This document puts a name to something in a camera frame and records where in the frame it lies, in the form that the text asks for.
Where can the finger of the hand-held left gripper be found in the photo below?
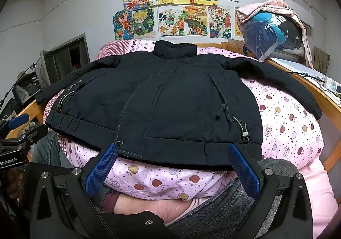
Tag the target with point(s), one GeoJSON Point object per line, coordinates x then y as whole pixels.
{"type": "Point", "coordinates": [18, 121]}
{"type": "Point", "coordinates": [34, 133]}

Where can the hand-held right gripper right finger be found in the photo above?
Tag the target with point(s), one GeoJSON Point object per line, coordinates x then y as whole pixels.
{"type": "Point", "coordinates": [243, 172]}

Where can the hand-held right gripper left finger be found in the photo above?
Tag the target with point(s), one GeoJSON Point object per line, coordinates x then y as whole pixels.
{"type": "Point", "coordinates": [101, 172]}

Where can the black padded jacket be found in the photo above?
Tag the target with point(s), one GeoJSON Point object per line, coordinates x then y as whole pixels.
{"type": "Point", "coordinates": [173, 95]}

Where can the clear plastic bag of clothes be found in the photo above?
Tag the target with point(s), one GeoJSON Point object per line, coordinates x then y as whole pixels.
{"type": "Point", "coordinates": [266, 31]}

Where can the black basket with items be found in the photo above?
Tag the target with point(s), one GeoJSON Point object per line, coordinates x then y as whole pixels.
{"type": "Point", "coordinates": [25, 95]}

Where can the dark red knit garment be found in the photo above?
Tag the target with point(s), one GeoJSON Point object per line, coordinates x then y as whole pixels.
{"type": "Point", "coordinates": [110, 203]}

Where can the black plastic crate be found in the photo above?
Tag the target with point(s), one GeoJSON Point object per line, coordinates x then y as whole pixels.
{"type": "Point", "coordinates": [29, 82]}

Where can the person's grey jeans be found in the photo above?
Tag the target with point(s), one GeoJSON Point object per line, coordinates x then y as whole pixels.
{"type": "Point", "coordinates": [213, 212]}

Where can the person's bare torso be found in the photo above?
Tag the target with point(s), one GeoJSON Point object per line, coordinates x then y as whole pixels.
{"type": "Point", "coordinates": [149, 205]}

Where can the pink fruit print quilt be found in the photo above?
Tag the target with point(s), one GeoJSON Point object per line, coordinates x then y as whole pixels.
{"type": "Point", "coordinates": [287, 127]}

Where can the grey framed window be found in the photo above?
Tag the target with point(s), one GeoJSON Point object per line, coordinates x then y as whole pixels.
{"type": "Point", "coordinates": [48, 63]}

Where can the plain pink blanket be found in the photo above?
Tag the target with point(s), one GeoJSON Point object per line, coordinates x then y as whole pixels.
{"type": "Point", "coordinates": [325, 196]}

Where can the white desk mat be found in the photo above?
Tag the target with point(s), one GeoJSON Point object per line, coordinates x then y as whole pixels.
{"type": "Point", "coordinates": [293, 64]}

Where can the brown woven panel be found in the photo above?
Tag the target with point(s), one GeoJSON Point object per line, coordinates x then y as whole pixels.
{"type": "Point", "coordinates": [321, 60]}

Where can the wooden bed frame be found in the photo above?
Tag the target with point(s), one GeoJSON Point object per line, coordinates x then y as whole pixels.
{"type": "Point", "coordinates": [234, 47]}

